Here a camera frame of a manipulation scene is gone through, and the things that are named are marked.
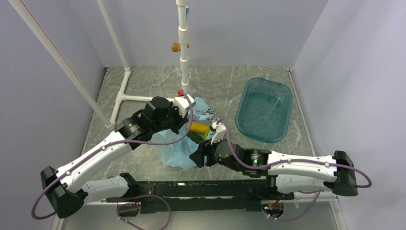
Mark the light blue plastic bag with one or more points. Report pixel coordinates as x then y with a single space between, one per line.
177 154

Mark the orange knob on pipe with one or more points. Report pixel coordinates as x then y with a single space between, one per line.
176 47

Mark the green fake apple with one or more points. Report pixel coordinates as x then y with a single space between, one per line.
208 134

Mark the teal plastic bin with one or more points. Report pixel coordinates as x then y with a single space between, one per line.
264 110

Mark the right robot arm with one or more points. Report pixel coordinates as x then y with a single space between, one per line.
287 173

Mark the yellow fake fruit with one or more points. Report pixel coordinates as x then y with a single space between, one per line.
198 128

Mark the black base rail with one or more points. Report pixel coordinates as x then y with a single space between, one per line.
248 195

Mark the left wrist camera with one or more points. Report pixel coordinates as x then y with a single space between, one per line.
184 104

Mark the dark green fake avocado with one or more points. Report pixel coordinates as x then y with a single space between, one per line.
196 138

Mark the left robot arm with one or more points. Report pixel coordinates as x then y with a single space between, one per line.
68 187

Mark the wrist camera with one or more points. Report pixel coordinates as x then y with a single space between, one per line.
184 104
219 131

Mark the white PVC pipe frame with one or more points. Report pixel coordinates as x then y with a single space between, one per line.
182 6

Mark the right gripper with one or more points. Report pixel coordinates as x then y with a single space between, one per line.
205 148

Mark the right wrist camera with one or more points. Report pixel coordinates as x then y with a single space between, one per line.
219 131

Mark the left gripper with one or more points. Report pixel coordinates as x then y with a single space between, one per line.
181 121

